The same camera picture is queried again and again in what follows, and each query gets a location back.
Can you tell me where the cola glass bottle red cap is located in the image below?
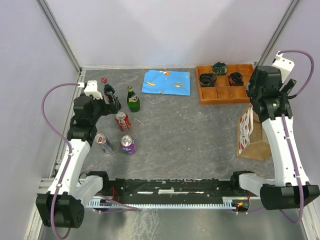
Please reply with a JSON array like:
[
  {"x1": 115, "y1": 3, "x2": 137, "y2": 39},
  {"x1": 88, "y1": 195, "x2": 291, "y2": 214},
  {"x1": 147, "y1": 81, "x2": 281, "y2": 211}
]
[{"x1": 101, "y1": 77, "x2": 121, "y2": 109}]

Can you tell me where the red cola can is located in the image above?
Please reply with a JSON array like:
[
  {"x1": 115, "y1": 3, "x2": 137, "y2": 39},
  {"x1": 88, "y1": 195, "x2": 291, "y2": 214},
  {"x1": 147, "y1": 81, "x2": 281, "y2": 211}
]
[{"x1": 115, "y1": 111, "x2": 131, "y2": 131}]

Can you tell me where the green glass bottle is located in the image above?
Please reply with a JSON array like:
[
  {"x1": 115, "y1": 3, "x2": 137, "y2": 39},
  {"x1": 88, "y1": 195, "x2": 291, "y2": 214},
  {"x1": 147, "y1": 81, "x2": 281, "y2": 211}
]
[{"x1": 127, "y1": 85, "x2": 141, "y2": 113}]

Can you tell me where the purple soda can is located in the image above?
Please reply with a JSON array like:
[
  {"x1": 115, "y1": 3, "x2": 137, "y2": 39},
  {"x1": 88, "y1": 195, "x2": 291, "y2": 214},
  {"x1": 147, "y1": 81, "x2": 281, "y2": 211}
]
[{"x1": 120, "y1": 135, "x2": 136, "y2": 155}]

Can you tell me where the brown canvas tote bag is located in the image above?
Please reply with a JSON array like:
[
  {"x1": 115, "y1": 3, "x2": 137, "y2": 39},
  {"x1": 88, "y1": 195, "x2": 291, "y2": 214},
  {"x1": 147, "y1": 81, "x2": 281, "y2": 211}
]
[{"x1": 236, "y1": 104, "x2": 272, "y2": 161}]

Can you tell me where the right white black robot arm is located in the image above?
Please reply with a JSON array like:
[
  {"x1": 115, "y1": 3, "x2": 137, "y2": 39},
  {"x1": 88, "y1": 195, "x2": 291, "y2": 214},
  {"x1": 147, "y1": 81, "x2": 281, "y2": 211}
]
[{"x1": 229, "y1": 66, "x2": 320, "y2": 210}]

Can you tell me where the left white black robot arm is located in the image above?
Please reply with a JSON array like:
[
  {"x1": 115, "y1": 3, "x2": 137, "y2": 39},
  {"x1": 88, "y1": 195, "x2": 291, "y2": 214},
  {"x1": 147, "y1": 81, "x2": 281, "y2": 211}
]
[{"x1": 35, "y1": 93, "x2": 119, "y2": 229}]

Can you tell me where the blue silver energy drink can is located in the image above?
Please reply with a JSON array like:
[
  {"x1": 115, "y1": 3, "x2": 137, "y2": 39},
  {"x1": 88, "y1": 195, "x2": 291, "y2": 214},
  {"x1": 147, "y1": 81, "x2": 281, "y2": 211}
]
[{"x1": 95, "y1": 133, "x2": 113, "y2": 154}]

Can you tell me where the black orange rolled tie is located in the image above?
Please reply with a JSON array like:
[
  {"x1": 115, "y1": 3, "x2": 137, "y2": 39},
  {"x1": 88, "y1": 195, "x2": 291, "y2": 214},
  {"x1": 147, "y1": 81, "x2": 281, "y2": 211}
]
[{"x1": 227, "y1": 72, "x2": 244, "y2": 86}]

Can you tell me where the orange wooden compartment tray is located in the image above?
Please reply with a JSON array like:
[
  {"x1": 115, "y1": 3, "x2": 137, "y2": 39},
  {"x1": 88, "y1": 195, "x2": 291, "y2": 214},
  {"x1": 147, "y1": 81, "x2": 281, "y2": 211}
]
[{"x1": 195, "y1": 63, "x2": 254, "y2": 105}]

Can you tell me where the dark blue green rolled tie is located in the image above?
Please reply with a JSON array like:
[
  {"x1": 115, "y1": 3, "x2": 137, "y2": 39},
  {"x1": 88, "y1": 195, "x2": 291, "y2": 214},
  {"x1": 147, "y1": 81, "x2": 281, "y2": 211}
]
[{"x1": 211, "y1": 62, "x2": 228, "y2": 76}]

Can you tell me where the blue space print cloth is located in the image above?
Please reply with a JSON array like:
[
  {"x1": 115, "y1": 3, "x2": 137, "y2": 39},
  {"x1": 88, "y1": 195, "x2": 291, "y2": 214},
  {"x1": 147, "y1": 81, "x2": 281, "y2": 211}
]
[{"x1": 141, "y1": 70, "x2": 191, "y2": 96}]

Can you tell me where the black rolled tie left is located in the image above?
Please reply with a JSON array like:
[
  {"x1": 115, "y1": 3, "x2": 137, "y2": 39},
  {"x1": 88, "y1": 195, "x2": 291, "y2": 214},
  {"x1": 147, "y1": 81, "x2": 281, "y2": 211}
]
[{"x1": 199, "y1": 73, "x2": 217, "y2": 88}]

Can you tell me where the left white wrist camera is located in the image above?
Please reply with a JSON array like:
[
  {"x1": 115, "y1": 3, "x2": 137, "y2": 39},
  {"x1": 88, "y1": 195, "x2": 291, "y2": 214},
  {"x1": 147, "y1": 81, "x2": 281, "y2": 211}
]
[{"x1": 78, "y1": 80, "x2": 103, "y2": 100}]

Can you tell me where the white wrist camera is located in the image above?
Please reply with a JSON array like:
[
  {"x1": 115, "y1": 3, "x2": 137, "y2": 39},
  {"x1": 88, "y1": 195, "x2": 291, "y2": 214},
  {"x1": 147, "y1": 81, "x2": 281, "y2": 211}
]
[
  {"x1": 271, "y1": 51, "x2": 295, "y2": 78},
  {"x1": 78, "y1": 80, "x2": 103, "y2": 100}
]

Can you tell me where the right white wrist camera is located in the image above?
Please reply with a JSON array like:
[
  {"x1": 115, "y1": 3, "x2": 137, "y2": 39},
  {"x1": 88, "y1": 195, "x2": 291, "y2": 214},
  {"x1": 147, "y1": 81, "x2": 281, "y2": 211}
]
[{"x1": 271, "y1": 51, "x2": 295, "y2": 78}]

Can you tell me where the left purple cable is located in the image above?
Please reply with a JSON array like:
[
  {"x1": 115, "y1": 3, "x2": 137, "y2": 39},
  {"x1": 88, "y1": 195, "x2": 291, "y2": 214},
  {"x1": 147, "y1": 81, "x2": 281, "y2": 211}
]
[{"x1": 41, "y1": 82, "x2": 86, "y2": 240}]

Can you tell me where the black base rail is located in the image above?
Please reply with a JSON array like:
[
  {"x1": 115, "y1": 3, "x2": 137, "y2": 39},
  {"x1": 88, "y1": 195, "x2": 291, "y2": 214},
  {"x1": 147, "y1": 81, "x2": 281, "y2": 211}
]
[{"x1": 95, "y1": 178, "x2": 260, "y2": 204}]

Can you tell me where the light blue cable duct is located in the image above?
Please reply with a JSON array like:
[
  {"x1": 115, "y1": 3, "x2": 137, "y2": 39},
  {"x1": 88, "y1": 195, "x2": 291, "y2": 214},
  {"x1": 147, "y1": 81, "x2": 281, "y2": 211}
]
[{"x1": 86, "y1": 197, "x2": 250, "y2": 211}]

